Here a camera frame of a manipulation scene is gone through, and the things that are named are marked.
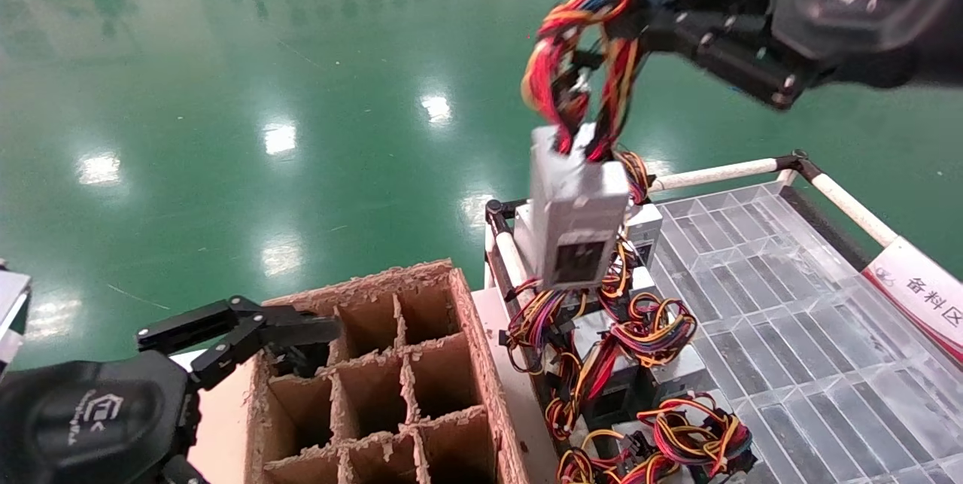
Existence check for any brown cardboard divider box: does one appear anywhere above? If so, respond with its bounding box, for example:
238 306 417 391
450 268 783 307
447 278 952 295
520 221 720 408
245 260 531 484

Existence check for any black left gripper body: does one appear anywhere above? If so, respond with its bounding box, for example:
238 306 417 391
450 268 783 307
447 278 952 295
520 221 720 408
0 352 208 484

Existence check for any white tube cart frame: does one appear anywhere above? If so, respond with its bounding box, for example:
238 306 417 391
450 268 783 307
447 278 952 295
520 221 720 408
485 151 900 300

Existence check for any clear plastic compartment tray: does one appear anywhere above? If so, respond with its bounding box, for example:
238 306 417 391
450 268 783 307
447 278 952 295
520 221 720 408
649 181 963 484

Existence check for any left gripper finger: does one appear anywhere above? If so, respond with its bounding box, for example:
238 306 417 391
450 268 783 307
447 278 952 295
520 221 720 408
190 327 333 392
138 296 341 354

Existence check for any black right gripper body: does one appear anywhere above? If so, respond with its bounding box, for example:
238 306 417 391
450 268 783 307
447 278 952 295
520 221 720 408
771 0 963 90

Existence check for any black foam strip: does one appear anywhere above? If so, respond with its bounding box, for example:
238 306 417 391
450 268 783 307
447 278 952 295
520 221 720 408
779 187 877 272

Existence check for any grey power supply with cables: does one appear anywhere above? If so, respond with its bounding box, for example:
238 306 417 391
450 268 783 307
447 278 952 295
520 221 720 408
611 292 709 402
514 202 544 278
503 277 580 376
615 151 664 266
557 430 678 484
638 392 755 471
545 311 642 440
521 0 652 291

